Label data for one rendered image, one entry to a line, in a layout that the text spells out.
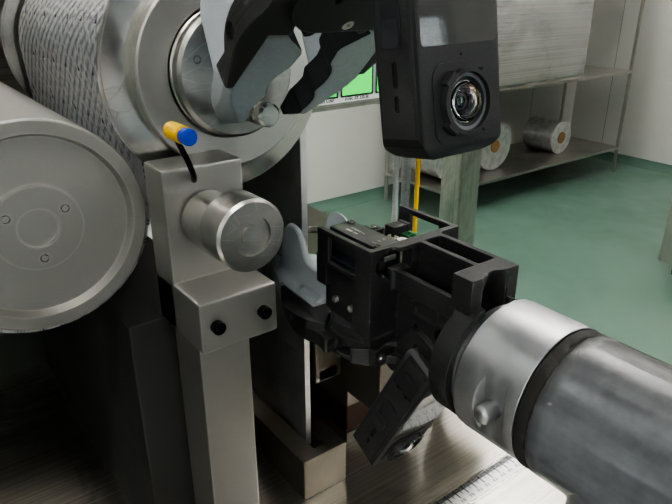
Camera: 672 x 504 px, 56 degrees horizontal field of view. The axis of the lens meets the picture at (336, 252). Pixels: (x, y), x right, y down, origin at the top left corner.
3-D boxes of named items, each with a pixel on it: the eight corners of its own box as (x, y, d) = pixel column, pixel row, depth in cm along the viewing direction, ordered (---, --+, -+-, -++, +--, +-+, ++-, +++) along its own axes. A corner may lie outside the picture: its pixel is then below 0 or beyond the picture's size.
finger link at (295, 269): (277, 201, 48) (353, 236, 42) (280, 271, 51) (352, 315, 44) (242, 209, 47) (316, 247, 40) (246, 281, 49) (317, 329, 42)
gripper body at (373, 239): (398, 200, 43) (547, 257, 34) (394, 311, 47) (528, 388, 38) (306, 224, 39) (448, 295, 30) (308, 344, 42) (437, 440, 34)
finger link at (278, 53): (196, 49, 37) (277, -68, 30) (232, 138, 36) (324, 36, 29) (148, 47, 35) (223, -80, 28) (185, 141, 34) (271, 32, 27)
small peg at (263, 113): (257, 125, 35) (262, 100, 35) (233, 117, 38) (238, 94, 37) (277, 129, 36) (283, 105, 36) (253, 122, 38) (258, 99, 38)
